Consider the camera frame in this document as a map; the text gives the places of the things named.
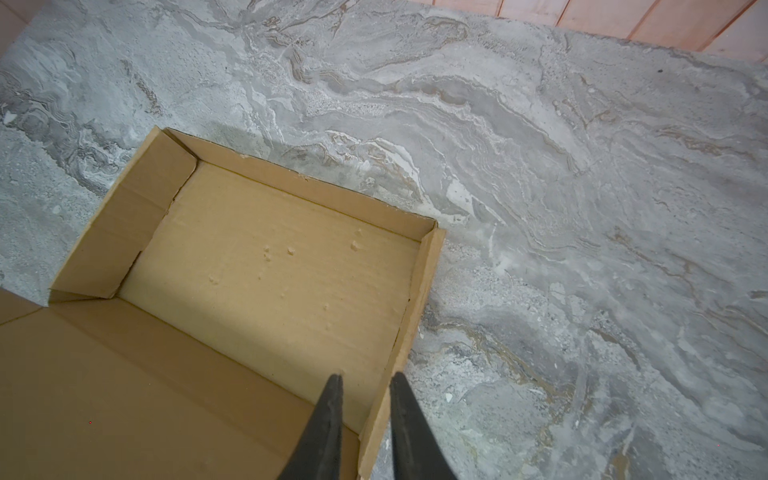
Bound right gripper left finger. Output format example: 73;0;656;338
278;374;343;480

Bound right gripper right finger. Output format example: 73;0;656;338
389;372;457;480

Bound brown cardboard box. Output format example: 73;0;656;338
1;128;445;479

